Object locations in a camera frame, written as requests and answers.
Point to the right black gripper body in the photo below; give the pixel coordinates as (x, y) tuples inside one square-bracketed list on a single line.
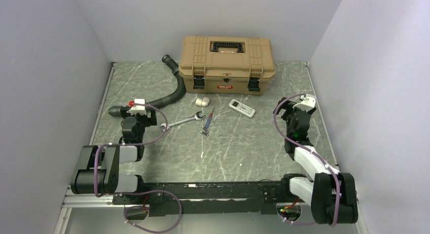
[(287, 105)]

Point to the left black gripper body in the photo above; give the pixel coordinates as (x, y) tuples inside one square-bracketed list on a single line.
[(143, 120)]

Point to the white AC remote control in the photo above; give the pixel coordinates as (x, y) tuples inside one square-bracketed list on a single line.
[(242, 108)]

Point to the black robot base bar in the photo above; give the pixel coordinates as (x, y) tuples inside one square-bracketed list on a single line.
[(264, 197)]

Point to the white pipe elbow fitting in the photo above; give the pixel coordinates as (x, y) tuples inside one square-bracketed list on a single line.
[(203, 102)]

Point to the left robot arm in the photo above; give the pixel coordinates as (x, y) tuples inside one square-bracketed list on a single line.
[(97, 168)]

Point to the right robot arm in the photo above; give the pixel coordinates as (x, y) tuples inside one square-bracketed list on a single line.
[(330, 194)]

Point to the silver combination wrench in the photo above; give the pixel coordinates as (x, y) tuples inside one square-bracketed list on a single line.
[(196, 117)]

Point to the blue red screwdriver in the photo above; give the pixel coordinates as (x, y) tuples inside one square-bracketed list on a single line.
[(204, 129)]

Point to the tan plastic toolbox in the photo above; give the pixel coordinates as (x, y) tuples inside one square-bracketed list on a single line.
[(233, 65)]

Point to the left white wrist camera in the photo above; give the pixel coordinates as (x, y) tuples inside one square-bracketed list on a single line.
[(137, 107)]

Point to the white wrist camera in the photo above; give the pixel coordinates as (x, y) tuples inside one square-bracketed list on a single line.
[(306, 104), (137, 107)]

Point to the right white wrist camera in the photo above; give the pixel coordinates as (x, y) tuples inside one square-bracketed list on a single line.
[(306, 104)]

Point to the aluminium frame rail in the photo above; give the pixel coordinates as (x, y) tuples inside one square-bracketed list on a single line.
[(72, 200)]

